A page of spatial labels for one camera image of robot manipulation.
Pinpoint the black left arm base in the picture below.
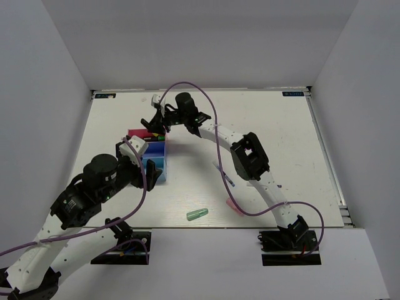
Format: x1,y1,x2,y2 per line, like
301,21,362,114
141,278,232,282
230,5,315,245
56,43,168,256
90,230,152,266

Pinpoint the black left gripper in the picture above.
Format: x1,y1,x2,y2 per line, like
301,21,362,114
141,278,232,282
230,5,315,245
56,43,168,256
100,141,163,202

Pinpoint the right corner table sticker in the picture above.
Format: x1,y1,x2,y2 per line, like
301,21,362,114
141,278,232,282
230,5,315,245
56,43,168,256
282,91,304,97

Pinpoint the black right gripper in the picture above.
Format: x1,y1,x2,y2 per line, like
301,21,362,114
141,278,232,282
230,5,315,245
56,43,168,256
147,106,188,136

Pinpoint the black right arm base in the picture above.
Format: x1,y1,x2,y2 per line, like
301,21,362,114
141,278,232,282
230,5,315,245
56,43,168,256
257,230,322,267

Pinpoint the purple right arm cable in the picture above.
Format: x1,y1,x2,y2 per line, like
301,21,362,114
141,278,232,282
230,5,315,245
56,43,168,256
156,81,324,258

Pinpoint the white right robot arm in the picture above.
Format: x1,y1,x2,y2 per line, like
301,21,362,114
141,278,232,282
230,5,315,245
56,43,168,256
141,92,309,249

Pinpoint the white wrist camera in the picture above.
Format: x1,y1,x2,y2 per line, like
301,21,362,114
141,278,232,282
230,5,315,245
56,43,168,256
120,136,149,167
151,94,165,109

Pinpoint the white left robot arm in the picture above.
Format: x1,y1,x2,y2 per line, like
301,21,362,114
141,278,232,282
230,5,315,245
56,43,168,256
1,136,163,299

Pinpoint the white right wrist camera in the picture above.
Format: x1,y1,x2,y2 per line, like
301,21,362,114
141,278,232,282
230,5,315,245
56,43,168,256
151,94,165,109

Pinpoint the corner table sticker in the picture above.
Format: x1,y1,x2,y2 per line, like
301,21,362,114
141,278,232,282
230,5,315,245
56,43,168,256
282,91,304,97
94,93,116,99

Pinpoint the blue ink pen refill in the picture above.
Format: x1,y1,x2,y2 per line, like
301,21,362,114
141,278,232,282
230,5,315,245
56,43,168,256
212,161,236,187

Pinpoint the left corner table sticker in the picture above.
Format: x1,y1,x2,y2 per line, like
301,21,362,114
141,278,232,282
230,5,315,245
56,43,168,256
94,93,116,99

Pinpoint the green cap black highlighter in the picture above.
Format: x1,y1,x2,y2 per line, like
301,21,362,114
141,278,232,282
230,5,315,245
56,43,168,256
154,135,166,141

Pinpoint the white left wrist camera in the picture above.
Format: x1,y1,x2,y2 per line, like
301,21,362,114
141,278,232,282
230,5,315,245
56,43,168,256
120,136,149,167

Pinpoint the pink blue tiered organizer box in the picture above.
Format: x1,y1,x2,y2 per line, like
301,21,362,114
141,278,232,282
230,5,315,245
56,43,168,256
127,129,167,185

